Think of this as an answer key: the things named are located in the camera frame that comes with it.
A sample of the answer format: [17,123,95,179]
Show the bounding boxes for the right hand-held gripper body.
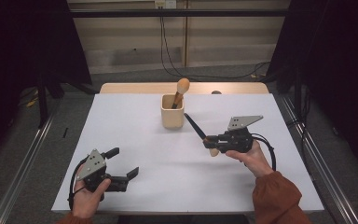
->
[216,115,265,154]

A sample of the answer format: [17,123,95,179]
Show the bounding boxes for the wooden table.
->
[99,81,270,95]

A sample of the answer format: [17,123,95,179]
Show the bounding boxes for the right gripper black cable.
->
[250,133,277,173]

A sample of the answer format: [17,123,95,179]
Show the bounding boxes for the cream square ceramic cup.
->
[160,93,186,130]

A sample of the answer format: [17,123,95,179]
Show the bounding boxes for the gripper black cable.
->
[250,133,277,173]
[67,156,89,211]

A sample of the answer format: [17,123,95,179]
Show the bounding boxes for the person's right hand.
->
[225,140,275,178]

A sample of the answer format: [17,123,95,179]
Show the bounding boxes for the white table sheet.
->
[50,92,325,216]

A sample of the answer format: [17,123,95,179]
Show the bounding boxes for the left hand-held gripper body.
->
[76,148,129,202]

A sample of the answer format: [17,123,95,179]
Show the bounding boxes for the white wall socket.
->
[154,0,177,9]

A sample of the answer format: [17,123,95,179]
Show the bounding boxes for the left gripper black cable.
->
[67,156,89,211]

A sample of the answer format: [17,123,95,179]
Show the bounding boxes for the small makeup brush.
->
[184,113,220,158]

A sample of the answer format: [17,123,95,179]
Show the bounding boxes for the metal floor rail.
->
[0,92,63,224]
[279,92,358,224]

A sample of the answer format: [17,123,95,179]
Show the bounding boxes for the person's left hand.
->
[71,177,113,219]

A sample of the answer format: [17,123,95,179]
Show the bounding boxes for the black metal stand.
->
[36,70,65,129]
[293,66,305,126]

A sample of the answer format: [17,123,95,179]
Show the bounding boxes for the yellowish vertical wall strip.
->
[182,0,189,68]

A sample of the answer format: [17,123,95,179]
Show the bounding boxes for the dark horizontal rail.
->
[69,8,290,19]

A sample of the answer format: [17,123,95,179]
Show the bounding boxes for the black curtain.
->
[0,0,93,171]
[266,0,358,179]

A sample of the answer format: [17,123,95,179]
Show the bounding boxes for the large makeup brush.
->
[171,77,191,110]

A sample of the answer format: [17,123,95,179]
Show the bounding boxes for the black wall cable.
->
[159,7,271,80]
[161,7,200,78]

